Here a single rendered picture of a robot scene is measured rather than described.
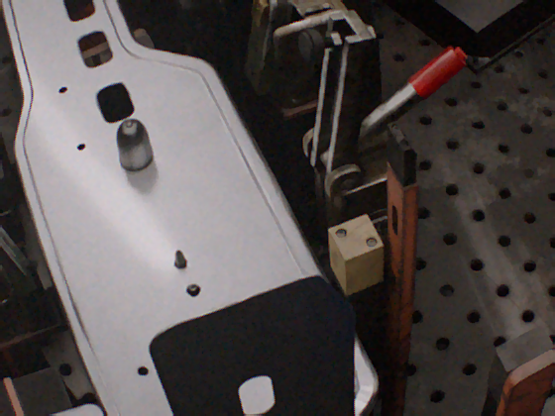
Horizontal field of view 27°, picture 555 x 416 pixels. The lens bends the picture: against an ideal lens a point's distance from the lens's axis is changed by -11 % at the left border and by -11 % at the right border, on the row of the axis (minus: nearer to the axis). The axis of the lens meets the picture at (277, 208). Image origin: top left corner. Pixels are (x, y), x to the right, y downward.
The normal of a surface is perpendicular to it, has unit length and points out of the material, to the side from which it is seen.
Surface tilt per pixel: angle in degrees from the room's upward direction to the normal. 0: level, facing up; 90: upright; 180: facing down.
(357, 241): 0
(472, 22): 2
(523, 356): 0
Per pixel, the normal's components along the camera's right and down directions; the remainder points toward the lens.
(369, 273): 0.38, 0.73
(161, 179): -0.07, -0.59
